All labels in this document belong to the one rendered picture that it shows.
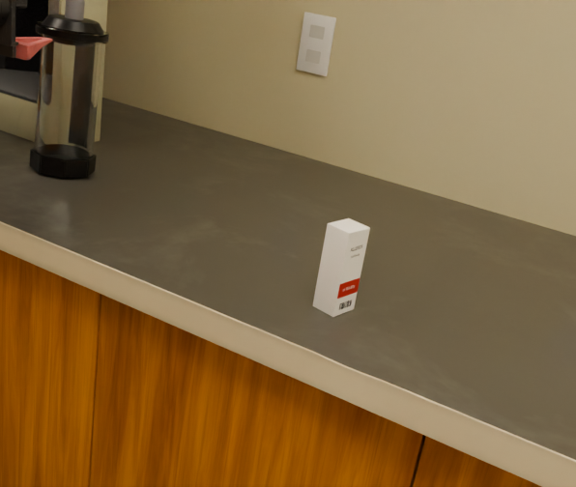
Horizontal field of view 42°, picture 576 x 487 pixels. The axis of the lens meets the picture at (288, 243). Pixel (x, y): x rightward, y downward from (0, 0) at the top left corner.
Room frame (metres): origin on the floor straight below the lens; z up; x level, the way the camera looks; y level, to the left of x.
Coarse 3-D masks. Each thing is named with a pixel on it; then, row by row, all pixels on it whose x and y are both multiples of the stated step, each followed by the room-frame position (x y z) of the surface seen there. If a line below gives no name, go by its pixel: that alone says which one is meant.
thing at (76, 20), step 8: (72, 0) 1.16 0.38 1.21; (80, 0) 1.16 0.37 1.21; (72, 8) 1.16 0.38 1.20; (80, 8) 1.16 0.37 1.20; (48, 16) 1.15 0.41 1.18; (56, 16) 1.15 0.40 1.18; (64, 16) 1.17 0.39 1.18; (72, 16) 1.16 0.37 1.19; (80, 16) 1.16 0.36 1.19; (48, 24) 1.13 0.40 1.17; (56, 24) 1.13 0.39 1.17; (64, 24) 1.13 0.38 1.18; (72, 24) 1.13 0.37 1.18; (80, 24) 1.14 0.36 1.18; (88, 24) 1.15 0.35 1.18; (96, 24) 1.16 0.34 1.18; (80, 32) 1.13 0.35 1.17; (88, 32) 1.14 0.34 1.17; (96, 32) 1.15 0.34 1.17
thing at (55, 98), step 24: (48, 48) 1.13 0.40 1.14; (72, 48) 1.12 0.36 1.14; (96, 48) 1.15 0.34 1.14; (48, 72) 1.12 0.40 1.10; (72, 72) 1.12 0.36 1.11; (96, 72) 1.16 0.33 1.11; (48, 96) 1.12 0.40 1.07; (72, 96) 1.13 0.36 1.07; (96, 96) 1.16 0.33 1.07; (48, 120) 1.12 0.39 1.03; (72, 120) 1.13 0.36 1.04; (48, 144) 1.12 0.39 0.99; (72, 144) 1.13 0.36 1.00
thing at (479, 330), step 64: (128, 128) 1.50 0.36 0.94; (192, 128) 1.59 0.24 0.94; (0, 192) 1.02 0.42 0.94; (64, 192) 1.06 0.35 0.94; (128, 192) 1.11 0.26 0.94; (192, 192) 1.16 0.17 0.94; (256, 192) 1.21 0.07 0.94; (320, 192) 1.27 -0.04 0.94; (384, 192) 1.33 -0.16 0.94; (64, 256) 0.86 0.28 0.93; (128, 256) 0.87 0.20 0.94; (192, 256) 0.90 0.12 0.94; (256, 256) 0.93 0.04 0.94; (320, 256) 0.97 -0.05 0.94; (384, 256) 1.01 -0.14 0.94; (448, 256) 1.05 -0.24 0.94; (512, 256) 1.10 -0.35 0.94; (192, 320) 0.77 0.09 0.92; (256, 320) 0.75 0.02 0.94; (320, 320) 0.78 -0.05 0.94; (384, 320) 0.80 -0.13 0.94; (448, 320) 0.83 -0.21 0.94; (512, 320) 0.86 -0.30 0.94; (320, 384) 0.69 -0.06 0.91; (384, 384) 0.66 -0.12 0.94; (448, 384) 0.68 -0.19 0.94; (512, 384) 0.70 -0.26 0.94; (512, 448) 0.60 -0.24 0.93
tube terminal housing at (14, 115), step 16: (48, 0) 1.28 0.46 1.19; (64, 0) 1.27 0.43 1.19; (96, 0) 1.34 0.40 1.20; (96, 16) 1.34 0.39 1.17; (0, 96) 1.33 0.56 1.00; (0, 112) 1.33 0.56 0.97; (16, 112) 1.31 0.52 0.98; (32, 112) 1.30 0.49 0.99; (0, 128) 1.33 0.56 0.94; (16, 128) 1.31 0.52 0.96; (32, 128) 1.30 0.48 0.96; (96, 128) 1.36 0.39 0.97
